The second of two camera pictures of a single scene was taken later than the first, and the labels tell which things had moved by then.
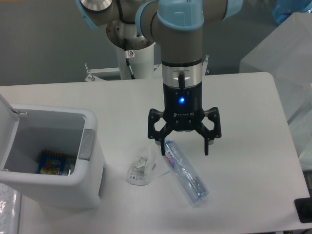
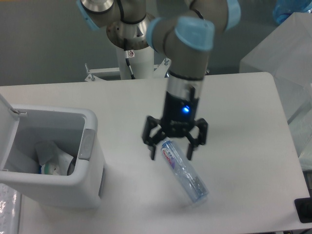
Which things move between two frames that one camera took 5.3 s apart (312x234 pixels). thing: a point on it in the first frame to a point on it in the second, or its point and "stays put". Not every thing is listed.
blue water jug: (282, 9) stays put
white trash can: (51, 156) stays put
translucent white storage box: (285, 53) stays put
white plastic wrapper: (140, 172) to (53, 160)
